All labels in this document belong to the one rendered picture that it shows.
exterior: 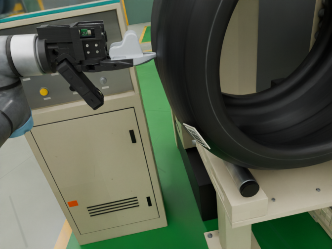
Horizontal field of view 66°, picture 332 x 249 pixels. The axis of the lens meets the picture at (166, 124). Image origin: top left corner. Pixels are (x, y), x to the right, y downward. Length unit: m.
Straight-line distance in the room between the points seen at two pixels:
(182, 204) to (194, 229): 0.21
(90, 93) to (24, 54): 0.13
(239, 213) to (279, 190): 0.15
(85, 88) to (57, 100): 0.73
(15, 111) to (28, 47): 0.12
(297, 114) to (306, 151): 0.25
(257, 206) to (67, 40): 0.53
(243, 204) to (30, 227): 1.68
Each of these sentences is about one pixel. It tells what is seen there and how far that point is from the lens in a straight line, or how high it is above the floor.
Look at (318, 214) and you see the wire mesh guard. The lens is 1.40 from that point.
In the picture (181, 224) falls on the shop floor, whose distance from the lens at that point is 1.71.
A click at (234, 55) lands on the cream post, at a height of 1.09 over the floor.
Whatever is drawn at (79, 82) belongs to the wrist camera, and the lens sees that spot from 0.53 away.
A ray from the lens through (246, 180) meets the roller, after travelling 0.61.
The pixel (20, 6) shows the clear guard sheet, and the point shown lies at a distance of 1.16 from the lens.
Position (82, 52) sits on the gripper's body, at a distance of 0.50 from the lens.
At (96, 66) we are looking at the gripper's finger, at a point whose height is 1.21.
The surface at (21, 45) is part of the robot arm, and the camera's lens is 0.53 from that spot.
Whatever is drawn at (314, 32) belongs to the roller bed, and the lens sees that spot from 1.12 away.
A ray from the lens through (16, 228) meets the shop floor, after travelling 2.15.
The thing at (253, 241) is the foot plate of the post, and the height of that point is 0.01.
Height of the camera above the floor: 1.34
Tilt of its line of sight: 30 degrees down
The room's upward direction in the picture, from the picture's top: 10 degrees counter-clockwise
